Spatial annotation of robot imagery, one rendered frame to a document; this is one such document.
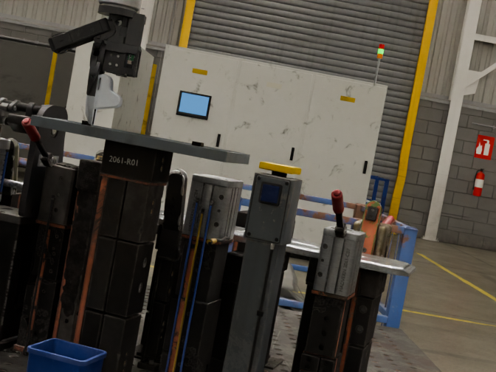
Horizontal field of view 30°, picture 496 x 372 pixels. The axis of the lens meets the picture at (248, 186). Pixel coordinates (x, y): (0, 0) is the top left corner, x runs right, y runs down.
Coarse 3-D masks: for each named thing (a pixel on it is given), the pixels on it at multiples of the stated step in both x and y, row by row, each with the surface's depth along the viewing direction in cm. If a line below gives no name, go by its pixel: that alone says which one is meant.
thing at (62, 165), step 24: (48, 168) 179; (72, 168) 179; (48, 192) 179; (72, 192) 179; (48, 216) 179; (72, 216) 181; (48, 240) 180; (48, 264) 180; (48, 288) 180; (24, 312) 182; (48, 312) 180; (24, 336) 181; (48, 336) 180
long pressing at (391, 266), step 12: (240, 228) 199; (240, 240) 184; (300, 240) 197; (300, 252) 181; (312, 252) 180; (360, 264) 177; (372, 264) 177; (384, 264) 176; (396, 264) 184; (408, 264) 188
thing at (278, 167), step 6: (264, 162) 155; (270, 162) 157; (264, 168) 155; (270, 168) 154; (276, 168) 154; (282, 168) 154; (288, 168) 153; (294, 168) 154; (300, 168) 158; (276, 174) 156; (282, 174) 156
